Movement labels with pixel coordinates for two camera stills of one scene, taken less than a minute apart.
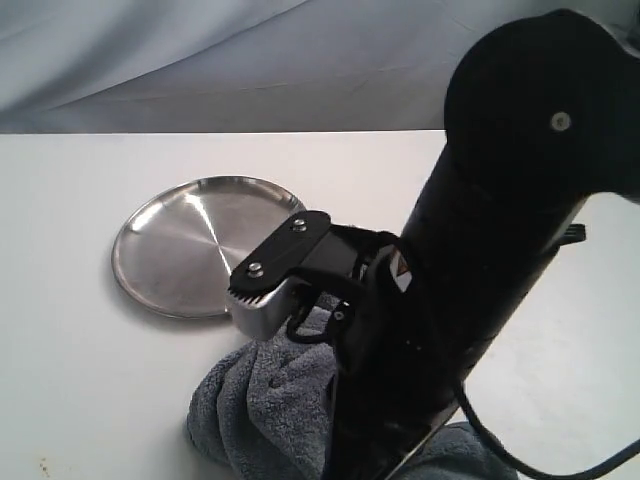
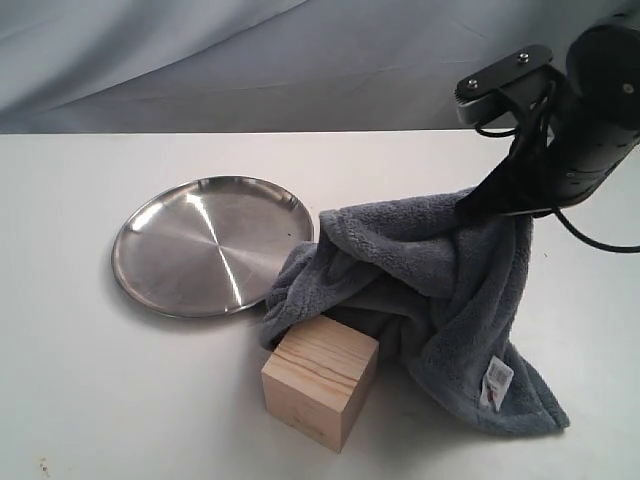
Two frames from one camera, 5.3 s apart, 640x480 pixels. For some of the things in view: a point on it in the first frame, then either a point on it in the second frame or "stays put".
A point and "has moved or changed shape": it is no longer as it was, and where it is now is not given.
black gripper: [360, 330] to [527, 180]
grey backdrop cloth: [214, 66] stays put
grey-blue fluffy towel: [265, 414] has moved or changed shape
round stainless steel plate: [181, 251] stays put
